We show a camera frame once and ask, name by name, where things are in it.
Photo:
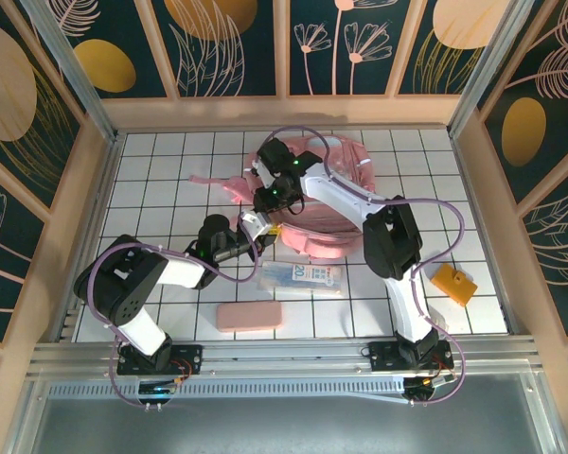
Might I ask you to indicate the pink backpack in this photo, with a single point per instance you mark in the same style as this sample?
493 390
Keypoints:
322 236

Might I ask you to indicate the clear plastic supplies pack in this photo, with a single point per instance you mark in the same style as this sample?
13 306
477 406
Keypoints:
298 278

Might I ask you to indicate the pink pencil case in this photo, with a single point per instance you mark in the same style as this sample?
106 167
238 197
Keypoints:
249 318

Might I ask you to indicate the orange wallet notebook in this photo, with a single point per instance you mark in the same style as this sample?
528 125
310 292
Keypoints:
454 284

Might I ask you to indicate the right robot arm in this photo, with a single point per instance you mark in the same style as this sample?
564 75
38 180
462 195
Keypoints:
393 236

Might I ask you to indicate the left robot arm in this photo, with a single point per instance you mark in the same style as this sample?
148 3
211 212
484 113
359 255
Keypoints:
137 326

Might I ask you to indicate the grey metal panel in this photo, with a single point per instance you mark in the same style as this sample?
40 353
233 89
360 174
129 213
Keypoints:
284 425

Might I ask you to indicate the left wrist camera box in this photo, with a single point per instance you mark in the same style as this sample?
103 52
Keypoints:
254 223

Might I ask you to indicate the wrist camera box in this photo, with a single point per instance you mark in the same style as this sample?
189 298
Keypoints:
254 223
263 176

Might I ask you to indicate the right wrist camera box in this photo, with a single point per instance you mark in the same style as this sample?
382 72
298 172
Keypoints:
263 176

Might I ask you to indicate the aluminium mounting rail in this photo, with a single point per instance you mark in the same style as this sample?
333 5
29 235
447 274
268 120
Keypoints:
284 354

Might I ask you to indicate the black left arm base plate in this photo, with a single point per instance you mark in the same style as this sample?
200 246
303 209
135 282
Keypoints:
189 359

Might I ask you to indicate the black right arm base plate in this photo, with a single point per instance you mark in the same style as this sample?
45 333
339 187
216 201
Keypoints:
383 354

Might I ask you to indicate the aluminium frame post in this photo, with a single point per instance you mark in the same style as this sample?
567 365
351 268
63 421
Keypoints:
76 71
487 66

